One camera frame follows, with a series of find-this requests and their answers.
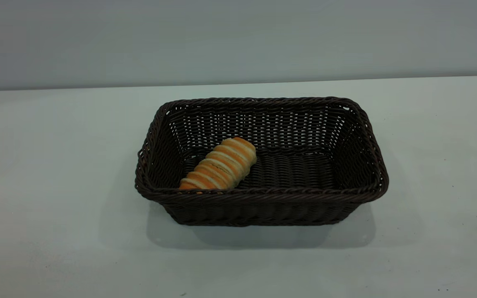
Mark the striped orange bread roll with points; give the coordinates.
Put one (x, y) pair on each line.
(222, 165)

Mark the dark brown wicker basket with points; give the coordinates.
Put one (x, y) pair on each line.
(288, 174)

